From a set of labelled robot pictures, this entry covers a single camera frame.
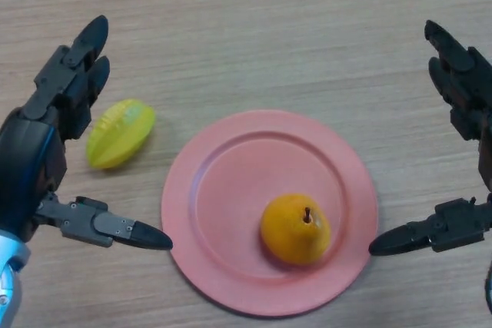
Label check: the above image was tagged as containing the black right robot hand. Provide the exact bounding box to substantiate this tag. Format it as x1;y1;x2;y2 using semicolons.
367;19;492;257

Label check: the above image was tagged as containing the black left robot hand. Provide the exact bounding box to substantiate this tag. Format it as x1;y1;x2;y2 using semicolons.
0;15;174;251

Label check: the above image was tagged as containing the yellow orange pear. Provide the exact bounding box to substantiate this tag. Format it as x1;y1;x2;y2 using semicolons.
260;193;332;267

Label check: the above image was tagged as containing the pink round plate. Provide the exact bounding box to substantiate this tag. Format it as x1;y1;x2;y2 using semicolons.
160;109;379;317

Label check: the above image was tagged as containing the yellow green starfruit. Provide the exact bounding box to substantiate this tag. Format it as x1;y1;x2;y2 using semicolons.
85;98;157;170

